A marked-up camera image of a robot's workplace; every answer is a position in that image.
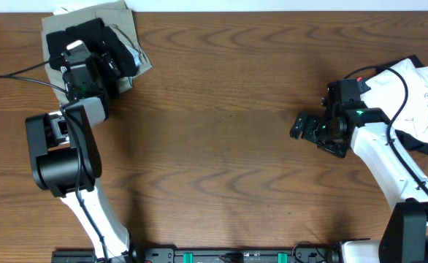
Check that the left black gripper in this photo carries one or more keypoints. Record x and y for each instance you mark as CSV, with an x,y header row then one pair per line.
x,y
99,58

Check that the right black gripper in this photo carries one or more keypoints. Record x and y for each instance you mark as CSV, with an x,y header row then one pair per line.
x,y
309,133

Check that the black t-shirt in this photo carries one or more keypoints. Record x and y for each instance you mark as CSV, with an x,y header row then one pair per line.
x,y
99,39

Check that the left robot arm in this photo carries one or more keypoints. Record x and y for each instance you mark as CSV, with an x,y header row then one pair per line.
x,y
65,159

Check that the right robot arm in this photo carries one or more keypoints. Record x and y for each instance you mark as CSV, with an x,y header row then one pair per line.
x,y
368,134

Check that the folded khaki shorts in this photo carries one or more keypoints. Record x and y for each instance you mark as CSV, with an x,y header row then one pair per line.
x,y
114,15

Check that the black white printed garment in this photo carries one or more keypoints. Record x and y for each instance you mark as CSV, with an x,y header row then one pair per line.
x,y
385,91

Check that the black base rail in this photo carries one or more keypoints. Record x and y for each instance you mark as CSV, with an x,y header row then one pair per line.
x,y
303,252

